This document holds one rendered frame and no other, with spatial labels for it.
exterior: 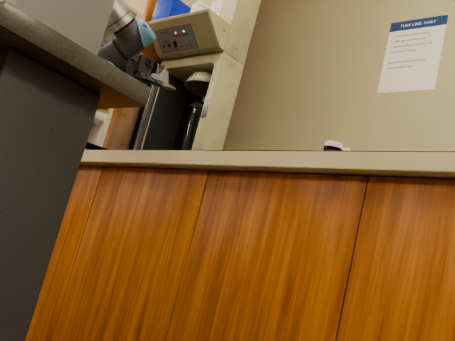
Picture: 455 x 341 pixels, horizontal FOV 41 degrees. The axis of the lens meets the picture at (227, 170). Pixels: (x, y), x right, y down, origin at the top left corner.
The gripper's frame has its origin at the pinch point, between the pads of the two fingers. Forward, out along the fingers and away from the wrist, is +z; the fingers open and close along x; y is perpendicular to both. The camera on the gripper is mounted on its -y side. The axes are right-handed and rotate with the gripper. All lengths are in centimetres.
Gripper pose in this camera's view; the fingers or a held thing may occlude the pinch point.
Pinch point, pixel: (160, 93)
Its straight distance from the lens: 209.7
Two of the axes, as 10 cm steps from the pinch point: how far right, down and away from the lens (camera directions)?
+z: 6.4, 3.2, 7.0
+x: -7.3, -0.2, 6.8
